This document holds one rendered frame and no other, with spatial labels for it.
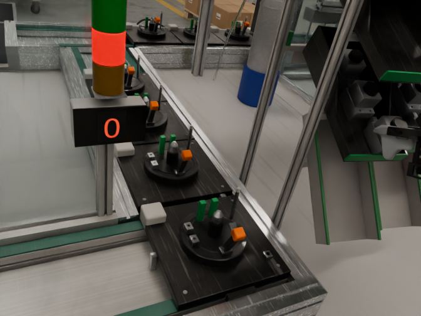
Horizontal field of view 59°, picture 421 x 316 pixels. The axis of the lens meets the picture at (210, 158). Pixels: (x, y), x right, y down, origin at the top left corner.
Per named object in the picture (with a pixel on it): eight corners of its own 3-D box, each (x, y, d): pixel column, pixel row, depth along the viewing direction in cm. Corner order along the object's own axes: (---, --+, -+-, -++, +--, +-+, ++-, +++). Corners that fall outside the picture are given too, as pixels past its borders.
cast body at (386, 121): (391, 158, 72) (417, 138, 66) (373, 158, 71) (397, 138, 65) (377, 123, 76) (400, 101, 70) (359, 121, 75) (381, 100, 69)
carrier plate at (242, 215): (289, 277, 75) (291, 270, 74) (176, 311, 65) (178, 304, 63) (234, 200, 92) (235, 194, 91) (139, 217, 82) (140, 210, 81)
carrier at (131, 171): (231, 196, 93) (242, 155, 86) (137, 213, 83) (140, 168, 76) (195, 144, 110) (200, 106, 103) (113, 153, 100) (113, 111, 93)
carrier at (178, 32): (225, 47, 193) (230, 22, 186) (182, 47, 183) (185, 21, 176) (207, 32, 210) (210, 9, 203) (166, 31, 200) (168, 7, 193)
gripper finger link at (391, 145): (359, 155, 69) (406, 165, 61) (364, 123, 68) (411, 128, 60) (371, 155, 71) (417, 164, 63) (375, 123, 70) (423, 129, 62)
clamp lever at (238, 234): (232, 252, 72) (247, 236, 66) (223, 254, 71) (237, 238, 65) (225, 234, 73) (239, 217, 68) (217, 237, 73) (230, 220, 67)
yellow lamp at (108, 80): (127, 95, 61) (128, 66, 58) (95, 96, 59) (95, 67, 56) (119, 83, 64) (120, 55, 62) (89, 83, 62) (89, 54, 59)
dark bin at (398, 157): (400, 161, 73) (427, 140, 67) (343, 162, 69) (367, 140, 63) (351, 56, 86) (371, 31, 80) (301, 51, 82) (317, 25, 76)
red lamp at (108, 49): (128, 66, 58) (129, 34, 55) (95, 66, 56) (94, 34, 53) (120, 54, 62) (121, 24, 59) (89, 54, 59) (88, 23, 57)
